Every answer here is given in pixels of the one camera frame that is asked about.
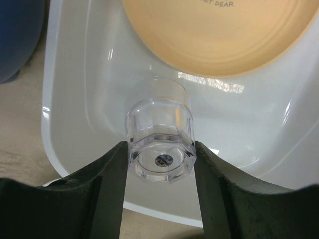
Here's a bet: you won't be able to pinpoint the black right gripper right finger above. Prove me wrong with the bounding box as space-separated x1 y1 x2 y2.
194 142 319 239

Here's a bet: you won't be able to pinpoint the blue trash bin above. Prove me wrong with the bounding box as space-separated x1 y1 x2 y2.
0 0 50 84

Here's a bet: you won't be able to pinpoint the yellow plastic plate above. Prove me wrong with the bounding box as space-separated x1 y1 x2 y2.
122 0 319 78

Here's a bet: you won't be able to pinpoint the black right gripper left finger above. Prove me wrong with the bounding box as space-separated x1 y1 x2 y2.
0 141 128 239

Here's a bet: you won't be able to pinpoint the clear wine glass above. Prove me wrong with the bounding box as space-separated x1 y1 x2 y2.
125 77 196 184

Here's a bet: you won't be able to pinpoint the white plastic tub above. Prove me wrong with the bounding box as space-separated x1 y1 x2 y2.
40 0 319 229

